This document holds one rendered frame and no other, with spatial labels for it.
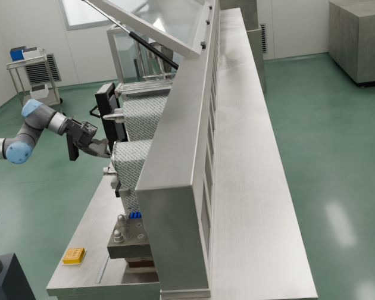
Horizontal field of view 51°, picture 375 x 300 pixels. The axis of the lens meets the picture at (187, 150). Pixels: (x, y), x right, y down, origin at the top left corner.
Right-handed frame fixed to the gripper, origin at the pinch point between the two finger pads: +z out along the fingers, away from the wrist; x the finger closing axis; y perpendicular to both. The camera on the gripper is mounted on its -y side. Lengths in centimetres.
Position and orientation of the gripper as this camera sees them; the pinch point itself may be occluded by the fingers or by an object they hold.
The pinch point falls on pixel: (107, 156)
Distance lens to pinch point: 158.2
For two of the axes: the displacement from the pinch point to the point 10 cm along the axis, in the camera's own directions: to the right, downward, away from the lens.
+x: 0.8, -4.6, 8.8
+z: 8.5, 4.9, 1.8
